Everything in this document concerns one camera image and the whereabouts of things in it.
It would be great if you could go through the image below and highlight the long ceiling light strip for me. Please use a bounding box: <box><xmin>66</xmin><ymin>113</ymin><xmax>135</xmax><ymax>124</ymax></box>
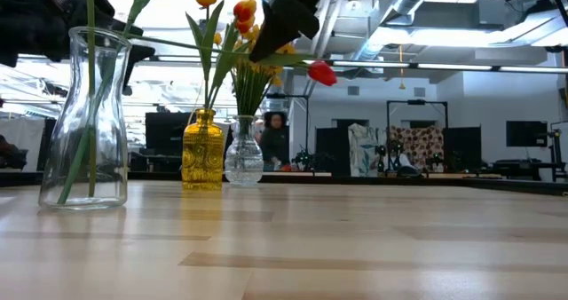
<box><xmin>499</xmin><ymin>66</ymin><xmax>568</xmax><ymax>75</ymax></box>
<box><xmin>416</xmin><ymin>63</ymin><xmax>493</xmax><ymax>72</ymax></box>
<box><xmin>332</xmin><ymin>61</ymin><xmax>410</xmax><ymax>69</ymax></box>

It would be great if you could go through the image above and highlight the clear smooth glass vase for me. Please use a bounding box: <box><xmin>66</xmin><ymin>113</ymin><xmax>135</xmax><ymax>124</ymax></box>
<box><xmin>37</xmin><ymin>26</ymin><xmax>133</xmax><ymax>211</ymax></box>

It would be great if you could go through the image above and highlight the black stand frame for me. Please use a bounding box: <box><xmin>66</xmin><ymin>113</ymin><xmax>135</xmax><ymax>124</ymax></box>
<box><xmin>265</xmin><ymin>93</ymin><xmax>311</xmax><ymax>159</ymax></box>
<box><xmin>384</xmin><ymin>99</ymin><xmax>450</xmax><ymax>172</ymax></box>

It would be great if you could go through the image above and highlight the amber glass vase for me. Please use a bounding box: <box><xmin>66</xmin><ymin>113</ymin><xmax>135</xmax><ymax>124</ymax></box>
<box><xmin>181</xmin><ymin>107</ymin><xmax>225</xmax><ymax>192</ymax></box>

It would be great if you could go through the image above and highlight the clear textured glass vase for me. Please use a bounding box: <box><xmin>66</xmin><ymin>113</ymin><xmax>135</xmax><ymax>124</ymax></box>
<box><xmin>224</xmin><ymin>114</ymin><xmax>264</xmax><ymax>186</ymax></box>

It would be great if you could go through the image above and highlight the black partition panel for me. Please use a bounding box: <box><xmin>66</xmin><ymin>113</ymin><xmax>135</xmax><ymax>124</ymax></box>
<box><xmin>315</xmin><ymin>119</ymin><xmax>351</xmax><ymax>177</ymax></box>
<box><xmin>443</xmin><ymin>126</ymin><xmax>483</xmax><ymax>172</ymax></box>

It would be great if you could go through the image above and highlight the yellow orange tulip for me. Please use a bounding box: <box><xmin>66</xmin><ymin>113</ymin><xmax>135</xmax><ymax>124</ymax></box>
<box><xmin>208</xmin><ymin>0</ymin><xmax>258</xmax><ymax>113</ymax></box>
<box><xmin>208</xmin><ymin>18</ymin><xmax>256</xmax><ymax>113</ymax></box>

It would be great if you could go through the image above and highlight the floral patterned cloth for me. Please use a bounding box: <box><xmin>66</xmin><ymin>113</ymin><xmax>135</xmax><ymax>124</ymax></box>
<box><xmin>389</xmin><ymin>125</ymin><xmax>445</xmax><ymax>170</ymax></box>

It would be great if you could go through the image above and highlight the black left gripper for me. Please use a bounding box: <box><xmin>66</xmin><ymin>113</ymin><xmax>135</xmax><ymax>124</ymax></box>
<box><xmin>0</xmin><ymin>0</ymin><xmax>157</xmax><ymax>98</ymax></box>

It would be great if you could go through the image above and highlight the dark desk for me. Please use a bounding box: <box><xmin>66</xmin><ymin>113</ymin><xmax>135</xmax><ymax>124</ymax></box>
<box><xmin>490</xmin><ymin>159</ymin><xmax>568</xmax><ymax>182</ymax></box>

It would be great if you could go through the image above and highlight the black wall screen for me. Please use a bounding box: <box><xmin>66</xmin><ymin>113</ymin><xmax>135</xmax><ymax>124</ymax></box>
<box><xmin>506</xmin><ymin>121</ymin><xmax>548</xmax><ymax>148</ymax></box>

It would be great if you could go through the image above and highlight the black monitor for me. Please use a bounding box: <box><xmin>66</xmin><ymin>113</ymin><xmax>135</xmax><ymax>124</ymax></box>
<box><xmin>145</xmin><ymin>112</ymin><xmax>196</xmax><ymax>157</ymax></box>

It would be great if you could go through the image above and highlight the white partition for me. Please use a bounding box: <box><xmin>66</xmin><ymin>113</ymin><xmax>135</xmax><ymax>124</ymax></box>
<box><xmin>0</xmin><ymin>117</ymin><xmax>45</xmax><ymax>173</ymax></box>

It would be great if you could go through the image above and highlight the white teal cloth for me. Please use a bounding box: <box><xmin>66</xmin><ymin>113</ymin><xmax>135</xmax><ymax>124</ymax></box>
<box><xmin>347</xmin><ymin>122</ymin><xmax>388</xmax><ymax>178</ymax></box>

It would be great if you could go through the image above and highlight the person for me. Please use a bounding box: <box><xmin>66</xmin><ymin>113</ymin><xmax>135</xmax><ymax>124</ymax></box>
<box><xmin>0</xmin><ymin>134</ymin><xmax>28</xmax><ymax>170</ymax></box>
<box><xmin>259</xmin><ymin>111</ymin><xmax>290</xmax><ymax>173</ymax></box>

